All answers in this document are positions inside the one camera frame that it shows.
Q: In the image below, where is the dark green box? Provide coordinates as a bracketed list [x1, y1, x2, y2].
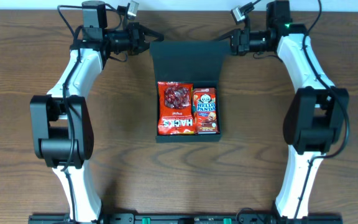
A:
[149, 40, 231, 128]

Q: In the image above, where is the red Hello Panda box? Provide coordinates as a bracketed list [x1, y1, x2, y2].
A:
[192, 88, 219, 134]

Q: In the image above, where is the red Hacks candy bag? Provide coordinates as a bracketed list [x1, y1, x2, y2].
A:
[157, 82, 196, 135]

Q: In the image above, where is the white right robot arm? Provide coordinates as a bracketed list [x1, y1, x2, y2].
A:
[217, 22, 350, 223]

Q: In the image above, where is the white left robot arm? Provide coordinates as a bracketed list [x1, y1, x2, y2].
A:
[28, 22, 164, 223]

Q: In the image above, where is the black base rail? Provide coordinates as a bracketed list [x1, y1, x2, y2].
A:
[28, 212, 344, 224]

